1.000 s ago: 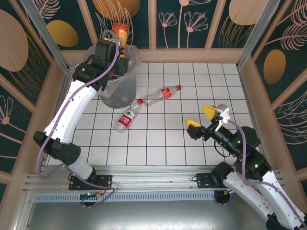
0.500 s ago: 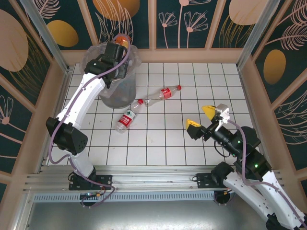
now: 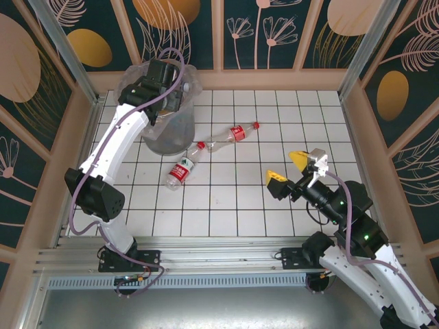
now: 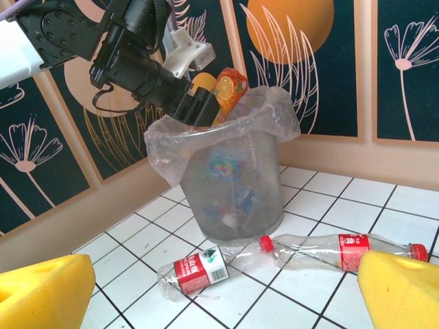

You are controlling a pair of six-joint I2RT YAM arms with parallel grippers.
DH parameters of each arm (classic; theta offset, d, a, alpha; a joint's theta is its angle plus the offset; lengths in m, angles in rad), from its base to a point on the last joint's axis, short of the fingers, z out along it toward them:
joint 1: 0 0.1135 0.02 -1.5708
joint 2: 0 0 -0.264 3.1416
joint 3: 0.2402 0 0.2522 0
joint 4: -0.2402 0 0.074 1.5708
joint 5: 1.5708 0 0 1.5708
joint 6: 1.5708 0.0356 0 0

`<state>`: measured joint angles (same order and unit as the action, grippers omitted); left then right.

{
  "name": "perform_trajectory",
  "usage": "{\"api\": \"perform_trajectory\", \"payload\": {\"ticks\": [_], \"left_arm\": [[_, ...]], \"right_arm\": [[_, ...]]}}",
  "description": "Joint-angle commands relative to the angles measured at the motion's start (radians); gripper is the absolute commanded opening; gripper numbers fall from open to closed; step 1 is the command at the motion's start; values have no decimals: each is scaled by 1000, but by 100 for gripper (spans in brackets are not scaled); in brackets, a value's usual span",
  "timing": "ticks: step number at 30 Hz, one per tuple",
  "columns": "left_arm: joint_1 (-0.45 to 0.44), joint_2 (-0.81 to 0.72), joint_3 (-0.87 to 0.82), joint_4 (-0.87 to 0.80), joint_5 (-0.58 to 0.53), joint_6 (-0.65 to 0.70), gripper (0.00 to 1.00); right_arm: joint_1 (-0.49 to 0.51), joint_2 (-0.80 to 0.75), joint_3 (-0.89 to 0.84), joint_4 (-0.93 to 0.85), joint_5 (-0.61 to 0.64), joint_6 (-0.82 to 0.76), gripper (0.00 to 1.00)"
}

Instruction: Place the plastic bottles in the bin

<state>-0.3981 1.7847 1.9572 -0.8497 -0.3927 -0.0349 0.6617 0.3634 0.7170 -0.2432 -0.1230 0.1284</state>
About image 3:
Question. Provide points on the grey metal base panel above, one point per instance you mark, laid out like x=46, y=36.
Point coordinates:
x=205, y=308

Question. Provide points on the aluminium side rail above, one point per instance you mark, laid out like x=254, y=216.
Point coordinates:
x=79, y=154
x=365, y=154

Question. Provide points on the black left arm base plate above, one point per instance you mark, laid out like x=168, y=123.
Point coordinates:
x=151, y=260

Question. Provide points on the aluminium corner post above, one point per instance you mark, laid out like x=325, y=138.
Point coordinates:
x=65, y=51
x=368, y=48

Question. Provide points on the aluminium mounting rail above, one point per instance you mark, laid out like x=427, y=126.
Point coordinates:
x=219, y=253

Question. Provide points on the water bottle red white label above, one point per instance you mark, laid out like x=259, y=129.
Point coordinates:
x=181, y=169

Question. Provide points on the clear cola bottle red label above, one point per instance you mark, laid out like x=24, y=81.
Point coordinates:
x=236, y=133

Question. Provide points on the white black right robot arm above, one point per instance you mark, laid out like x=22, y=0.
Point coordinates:
x=346, y=277

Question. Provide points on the grey metal mesh bin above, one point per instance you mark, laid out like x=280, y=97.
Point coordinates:
x=171, y=137

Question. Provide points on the clear plastic bin liner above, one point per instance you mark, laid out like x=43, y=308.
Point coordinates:
x=192, y=77

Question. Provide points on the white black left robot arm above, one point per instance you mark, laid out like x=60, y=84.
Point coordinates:
x=113, y=144

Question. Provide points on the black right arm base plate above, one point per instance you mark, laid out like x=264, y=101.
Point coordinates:
x=291, y=260

